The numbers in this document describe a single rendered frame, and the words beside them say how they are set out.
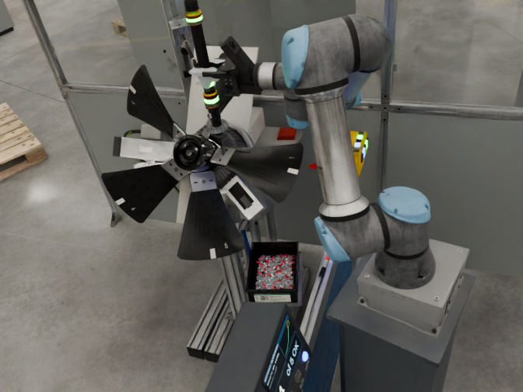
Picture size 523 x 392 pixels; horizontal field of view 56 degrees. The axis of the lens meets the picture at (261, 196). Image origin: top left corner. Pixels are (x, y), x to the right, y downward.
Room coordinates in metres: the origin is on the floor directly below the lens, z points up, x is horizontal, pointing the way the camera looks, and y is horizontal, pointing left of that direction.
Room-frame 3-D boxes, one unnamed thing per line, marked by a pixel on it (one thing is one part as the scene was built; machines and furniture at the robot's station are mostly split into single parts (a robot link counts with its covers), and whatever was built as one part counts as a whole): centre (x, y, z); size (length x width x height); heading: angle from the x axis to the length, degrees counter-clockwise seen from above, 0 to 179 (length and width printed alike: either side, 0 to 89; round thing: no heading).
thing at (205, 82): (1.32, 0.11, 1.48); 0.09 x 0.03 x 0.06; 76
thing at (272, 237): (1.89, -0.02, 0.42); 0.04 x 0.04 x 0.83; 65
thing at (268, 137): (1.89, -0.02, 0.85); 0.36 x 0.24 x 0.03; 65
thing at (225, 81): (1.30, 0.00, 1.47); 0.12 x 0.08 x 0.09; 65
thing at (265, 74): (1.27, -0.07, 1.48); 0.08 x 0.05 x 0.08; 155
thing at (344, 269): (1.10, -0.18, 0.45); 0.82 x 0.02 x 0.66; 155
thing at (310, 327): (1.10, -0.18, 0.82); 0.90 x 0.04 x 0.08; 155
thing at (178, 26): (1.96, 0.22, 1.39); 0.10 x 0.07 x 0.09; 10
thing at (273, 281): (1.11, 0.00, 0.83); 0.19 x 0.14 x 0.02; 169
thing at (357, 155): (1.46, -0.35, 1.02); 0.16 x 0.10 x 0.11; 155
